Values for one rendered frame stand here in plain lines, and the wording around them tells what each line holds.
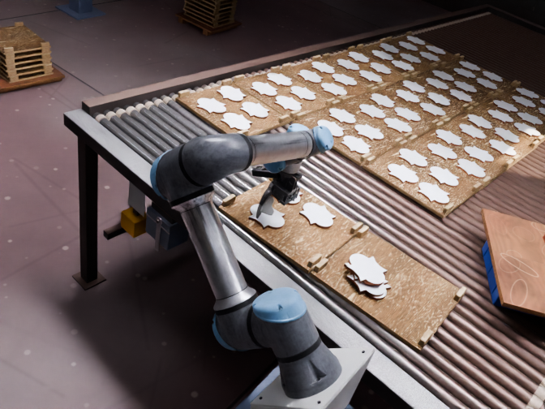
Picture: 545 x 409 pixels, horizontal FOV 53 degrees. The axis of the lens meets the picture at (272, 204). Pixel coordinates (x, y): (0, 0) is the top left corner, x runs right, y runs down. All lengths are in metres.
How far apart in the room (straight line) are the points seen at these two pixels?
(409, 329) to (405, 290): 0.17
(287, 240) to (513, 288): 0.74
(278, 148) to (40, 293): 1.79
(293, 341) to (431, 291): 0.74
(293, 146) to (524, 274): 0.94
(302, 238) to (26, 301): 1.49
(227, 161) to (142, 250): 1.89
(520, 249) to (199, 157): 1.26
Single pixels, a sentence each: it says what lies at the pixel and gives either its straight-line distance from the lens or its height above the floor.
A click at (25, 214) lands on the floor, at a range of 3.35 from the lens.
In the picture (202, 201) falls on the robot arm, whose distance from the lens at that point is 1.34.
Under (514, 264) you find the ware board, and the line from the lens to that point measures 2.02.
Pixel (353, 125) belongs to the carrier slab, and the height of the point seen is 0.94.
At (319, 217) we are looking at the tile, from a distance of 1.99.
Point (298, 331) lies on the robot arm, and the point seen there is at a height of 1.18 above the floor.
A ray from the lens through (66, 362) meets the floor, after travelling 2.64.
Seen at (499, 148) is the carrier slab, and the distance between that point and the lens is 2.97.
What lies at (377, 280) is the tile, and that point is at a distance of 1.78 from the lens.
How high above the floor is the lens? 2.14
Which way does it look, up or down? 37 degrees down
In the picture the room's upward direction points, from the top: 14 degrees clockwise
